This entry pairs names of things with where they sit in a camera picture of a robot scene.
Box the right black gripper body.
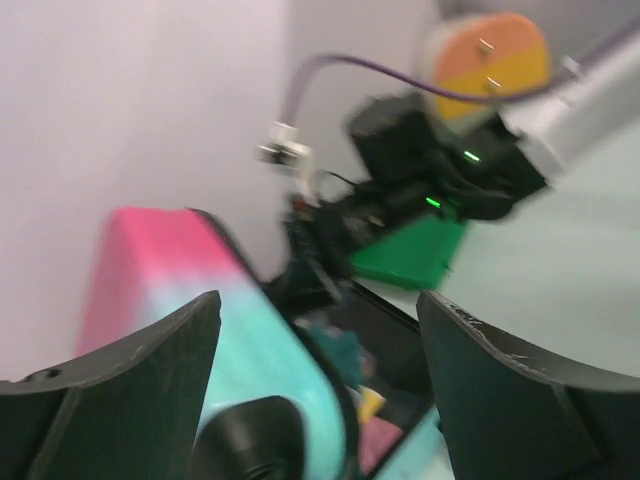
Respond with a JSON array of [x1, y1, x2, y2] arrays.
[[289, 94, 545, 280]]

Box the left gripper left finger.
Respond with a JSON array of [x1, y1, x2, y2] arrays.
[[1, 291, 221, 479]]

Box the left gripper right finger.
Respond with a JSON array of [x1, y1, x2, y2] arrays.
[[417, 291, 639, 479]]

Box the pink cloth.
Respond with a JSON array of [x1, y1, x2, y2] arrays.
[[358, 416, 403, 474]]

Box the yellow towel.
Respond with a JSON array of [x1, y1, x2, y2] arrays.
[[357, 387, 386, 424]]

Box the pink and teal kids suitcase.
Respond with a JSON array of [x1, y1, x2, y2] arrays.
[[76, 207, 453, 479]]

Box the dark green shorts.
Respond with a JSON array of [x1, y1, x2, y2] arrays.
[[307, 323, 368, 388]]

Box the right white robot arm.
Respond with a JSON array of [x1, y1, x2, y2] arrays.
[[285, 50, 639, 281]]

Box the green plastic tray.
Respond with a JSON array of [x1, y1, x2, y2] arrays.
[[350, 216, 467, 290]]

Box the white cylinder with orange-yellow face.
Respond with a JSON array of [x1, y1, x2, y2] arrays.
[[417, 12, 552, 96]]

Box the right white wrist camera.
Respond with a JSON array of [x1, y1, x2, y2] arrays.
[[258, 121, 319, 207]]

